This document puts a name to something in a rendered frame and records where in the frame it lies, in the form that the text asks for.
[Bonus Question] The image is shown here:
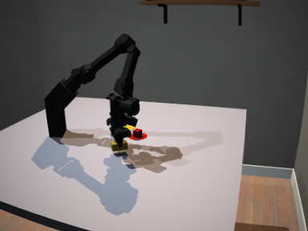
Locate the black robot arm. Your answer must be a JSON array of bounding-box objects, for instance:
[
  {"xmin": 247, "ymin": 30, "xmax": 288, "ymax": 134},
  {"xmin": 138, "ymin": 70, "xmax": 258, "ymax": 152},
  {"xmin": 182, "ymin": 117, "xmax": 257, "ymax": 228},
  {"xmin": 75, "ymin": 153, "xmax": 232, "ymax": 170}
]
[{"xmin": 63, "ymin": 34, "xmax": 140, "ymax": 127}]

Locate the red circle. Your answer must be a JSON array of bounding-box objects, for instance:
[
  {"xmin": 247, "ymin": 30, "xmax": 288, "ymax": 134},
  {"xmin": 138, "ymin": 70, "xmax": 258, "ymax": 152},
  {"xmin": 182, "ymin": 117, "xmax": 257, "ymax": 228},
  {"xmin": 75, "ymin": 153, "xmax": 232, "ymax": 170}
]
[{"xmin": 129, "ymin": 133, "xmax": 147, "ymax": 140}]

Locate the yellow circle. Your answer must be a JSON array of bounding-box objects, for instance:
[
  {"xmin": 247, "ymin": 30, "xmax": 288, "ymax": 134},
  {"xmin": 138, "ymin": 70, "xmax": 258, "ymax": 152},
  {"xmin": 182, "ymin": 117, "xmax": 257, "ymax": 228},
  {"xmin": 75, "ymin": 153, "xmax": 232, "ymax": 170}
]
[{"xmin": 125, "ymin": 125, "xmax": 136, "ymax": 130}]

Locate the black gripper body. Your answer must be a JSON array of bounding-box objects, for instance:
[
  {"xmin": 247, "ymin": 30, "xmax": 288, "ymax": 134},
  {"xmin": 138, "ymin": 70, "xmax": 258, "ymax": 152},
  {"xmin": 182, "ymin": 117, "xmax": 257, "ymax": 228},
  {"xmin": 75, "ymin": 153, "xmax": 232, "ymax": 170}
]
[{"xmin": 107, "ymin": 112, "xmax": 132, "ymax": 139}]

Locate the yellow block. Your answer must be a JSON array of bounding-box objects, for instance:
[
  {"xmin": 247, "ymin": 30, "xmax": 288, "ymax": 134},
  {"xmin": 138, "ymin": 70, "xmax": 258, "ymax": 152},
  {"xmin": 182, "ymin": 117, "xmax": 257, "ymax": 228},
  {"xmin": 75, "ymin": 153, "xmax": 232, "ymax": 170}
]
[{"xmin": 111, "ymin": 140, "xmax": 128, "ymax": 152}]

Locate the red cube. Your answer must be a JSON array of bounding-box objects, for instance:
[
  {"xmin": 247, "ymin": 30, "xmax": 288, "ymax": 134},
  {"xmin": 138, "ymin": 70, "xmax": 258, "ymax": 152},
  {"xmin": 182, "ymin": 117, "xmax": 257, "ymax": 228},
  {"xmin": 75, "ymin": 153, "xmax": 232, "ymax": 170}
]
[{"xmin": 133, "ymin": 128, "xmax": 142, "ymax": 138}]

